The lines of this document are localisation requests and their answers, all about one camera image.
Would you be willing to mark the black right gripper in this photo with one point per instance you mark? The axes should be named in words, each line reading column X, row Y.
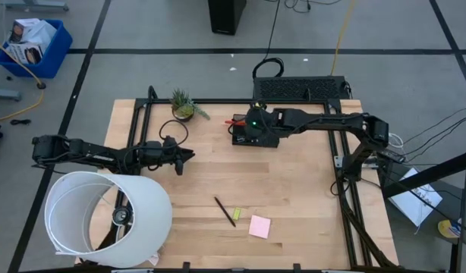
column 257, row 121

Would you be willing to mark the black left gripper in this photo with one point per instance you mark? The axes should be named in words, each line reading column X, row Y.
column 171, row 151

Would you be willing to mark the black pen white print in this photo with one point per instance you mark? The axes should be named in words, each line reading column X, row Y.
column 225, row 211

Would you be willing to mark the yellow-green sticky note pad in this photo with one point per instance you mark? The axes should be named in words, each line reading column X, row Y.
column 237, row 213

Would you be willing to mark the pink sticky note pad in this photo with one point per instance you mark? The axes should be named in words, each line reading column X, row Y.
column 260, row 226

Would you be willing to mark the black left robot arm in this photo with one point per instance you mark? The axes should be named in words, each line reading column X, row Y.
column 85, row 151

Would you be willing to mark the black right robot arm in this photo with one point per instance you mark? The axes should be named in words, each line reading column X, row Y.
column 331, row 121

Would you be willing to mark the potted succulent black pot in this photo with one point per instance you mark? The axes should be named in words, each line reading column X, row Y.
column 183, row 108

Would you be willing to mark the silver lamp base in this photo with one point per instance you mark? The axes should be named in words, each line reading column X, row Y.
column 104, row 216

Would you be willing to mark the black tower box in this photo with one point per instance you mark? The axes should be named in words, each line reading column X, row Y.
column 226, row 15

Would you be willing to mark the blue plastic bin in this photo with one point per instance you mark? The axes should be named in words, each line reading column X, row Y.
column 54, row 57

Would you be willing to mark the black stand beam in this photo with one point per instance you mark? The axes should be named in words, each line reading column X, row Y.
column 426, row 176

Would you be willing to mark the white paper sheet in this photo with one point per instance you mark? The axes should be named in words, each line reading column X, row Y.
column 417, row 201

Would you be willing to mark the white printed carton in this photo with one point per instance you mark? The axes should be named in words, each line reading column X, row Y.
column 22, row 28
column 26, row 53

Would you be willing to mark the grey desk foot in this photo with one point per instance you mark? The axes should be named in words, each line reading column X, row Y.
column 3, row 95
column 32, row 5

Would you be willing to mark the yellow round item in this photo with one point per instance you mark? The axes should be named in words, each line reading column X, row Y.
column 447, row 228

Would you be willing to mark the black aluminium table frame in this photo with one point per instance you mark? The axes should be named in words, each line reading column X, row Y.
column 233, row 101

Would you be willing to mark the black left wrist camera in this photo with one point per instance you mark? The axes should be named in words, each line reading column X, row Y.
column 153, row 149

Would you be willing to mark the black table edge bracket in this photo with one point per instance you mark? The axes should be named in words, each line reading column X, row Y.
column 296, row 267
column 185, row 266

